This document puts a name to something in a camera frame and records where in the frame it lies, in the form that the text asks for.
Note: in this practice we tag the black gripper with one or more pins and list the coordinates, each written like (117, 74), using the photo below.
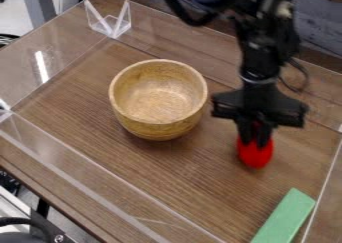
(258, 102)

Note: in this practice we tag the red plush fruit green stem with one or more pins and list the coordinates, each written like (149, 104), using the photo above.
(256, 156)

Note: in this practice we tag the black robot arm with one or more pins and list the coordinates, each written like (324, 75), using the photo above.
(266, 34)

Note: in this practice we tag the wooden bowl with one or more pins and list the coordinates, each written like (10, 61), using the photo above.
(158, 97)

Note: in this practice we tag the green rectangular block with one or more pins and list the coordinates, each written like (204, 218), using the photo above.
(286, 219)

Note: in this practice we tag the black equipment bottom left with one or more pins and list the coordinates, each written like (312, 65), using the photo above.
(31, 230)

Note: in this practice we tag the clear acrylic enclosure wall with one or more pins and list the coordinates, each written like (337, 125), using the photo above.
(136, 191)

